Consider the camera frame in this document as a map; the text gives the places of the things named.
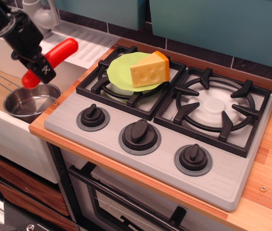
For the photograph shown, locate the wooden drawer fronts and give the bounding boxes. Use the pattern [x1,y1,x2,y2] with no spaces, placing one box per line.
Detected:
[0,156,76,231]

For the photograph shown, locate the grey toy faucet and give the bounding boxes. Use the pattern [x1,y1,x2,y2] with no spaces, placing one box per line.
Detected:
[22,0,60,39]

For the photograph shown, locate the black stove knob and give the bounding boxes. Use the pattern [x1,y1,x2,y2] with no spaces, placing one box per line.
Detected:
[174,144,213,177]
[118,119,161,155]
[77,103,110,132]

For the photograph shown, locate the grey toy stove top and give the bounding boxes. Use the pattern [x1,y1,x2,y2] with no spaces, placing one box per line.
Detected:
[44,67,272,212]

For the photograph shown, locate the black left stove knob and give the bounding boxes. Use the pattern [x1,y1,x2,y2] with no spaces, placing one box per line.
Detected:
[77,103,110,132]

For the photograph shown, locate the black right stove knob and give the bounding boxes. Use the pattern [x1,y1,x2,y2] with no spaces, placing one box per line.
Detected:
[174,144,213,177]

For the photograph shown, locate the small stainless steel pot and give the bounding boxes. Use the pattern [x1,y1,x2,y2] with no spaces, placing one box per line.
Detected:
[3,84,61,124]

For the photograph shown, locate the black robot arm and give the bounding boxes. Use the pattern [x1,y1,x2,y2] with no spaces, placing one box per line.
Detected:
[0,0,56,84]

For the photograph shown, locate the red toy sausage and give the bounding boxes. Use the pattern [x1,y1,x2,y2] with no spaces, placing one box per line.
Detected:
[22,38,78,89]

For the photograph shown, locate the yellow toy cheese wedge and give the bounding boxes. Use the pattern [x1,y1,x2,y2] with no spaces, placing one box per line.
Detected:
[130,51,170,88]

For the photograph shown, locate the black right burner grate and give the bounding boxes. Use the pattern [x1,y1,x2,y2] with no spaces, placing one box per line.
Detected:
[154,67,272,157]

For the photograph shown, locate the white toy sink unit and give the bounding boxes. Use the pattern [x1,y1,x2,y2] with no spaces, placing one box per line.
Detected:
[0,21,118,183]

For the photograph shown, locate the light green plastic plate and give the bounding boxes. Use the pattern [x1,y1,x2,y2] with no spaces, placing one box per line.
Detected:
[107,52,162,92]

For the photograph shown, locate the black left burner grate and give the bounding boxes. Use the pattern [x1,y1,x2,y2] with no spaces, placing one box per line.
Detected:
[76,46,186,120]

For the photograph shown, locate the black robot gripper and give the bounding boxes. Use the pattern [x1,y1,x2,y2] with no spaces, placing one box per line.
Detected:
[0,11,56,84]

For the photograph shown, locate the black oven door handle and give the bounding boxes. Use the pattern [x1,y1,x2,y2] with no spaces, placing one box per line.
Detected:
[68,163,186,231]

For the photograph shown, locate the black burner grate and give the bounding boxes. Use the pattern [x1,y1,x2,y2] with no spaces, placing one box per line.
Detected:
[76,46,186,120]
[154,67,272,157]

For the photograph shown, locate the black middle stove knob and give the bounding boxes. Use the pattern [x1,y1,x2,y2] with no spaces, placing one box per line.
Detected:
[118,119,161,155]

